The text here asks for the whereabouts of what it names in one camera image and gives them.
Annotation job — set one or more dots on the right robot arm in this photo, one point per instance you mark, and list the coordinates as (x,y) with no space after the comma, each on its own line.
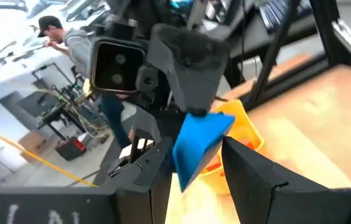
(219,15)

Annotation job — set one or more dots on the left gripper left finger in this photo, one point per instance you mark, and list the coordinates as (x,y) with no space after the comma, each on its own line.
(144,193)

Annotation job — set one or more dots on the cardboard box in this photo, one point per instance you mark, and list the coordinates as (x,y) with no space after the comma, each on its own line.
(32,143)

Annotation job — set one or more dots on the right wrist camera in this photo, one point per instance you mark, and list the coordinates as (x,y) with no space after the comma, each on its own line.
(116,65)

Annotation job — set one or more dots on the yellow plastic bin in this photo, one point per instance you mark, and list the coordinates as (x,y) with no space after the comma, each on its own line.
(241,124)

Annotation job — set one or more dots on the black red equipment case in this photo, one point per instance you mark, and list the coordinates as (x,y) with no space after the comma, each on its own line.
(69,149)

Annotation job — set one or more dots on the blue block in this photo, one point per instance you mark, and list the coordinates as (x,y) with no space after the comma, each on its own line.
(197,146)

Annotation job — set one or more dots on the small orange block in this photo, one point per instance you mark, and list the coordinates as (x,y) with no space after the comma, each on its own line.
(213,166)

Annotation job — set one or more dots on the black aluminium frame post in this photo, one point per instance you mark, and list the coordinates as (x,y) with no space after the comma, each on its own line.
(328,31)
(270,53)

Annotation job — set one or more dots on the person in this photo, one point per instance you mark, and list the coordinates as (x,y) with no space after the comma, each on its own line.
(79,46)

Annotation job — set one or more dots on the black equipment stand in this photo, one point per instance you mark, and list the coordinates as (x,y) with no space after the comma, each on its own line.
(52,115)

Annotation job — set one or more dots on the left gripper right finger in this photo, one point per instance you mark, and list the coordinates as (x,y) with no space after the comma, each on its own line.
(250,193)

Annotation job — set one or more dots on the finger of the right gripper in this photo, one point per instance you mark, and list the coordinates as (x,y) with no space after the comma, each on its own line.
(194,68)
(160,124)

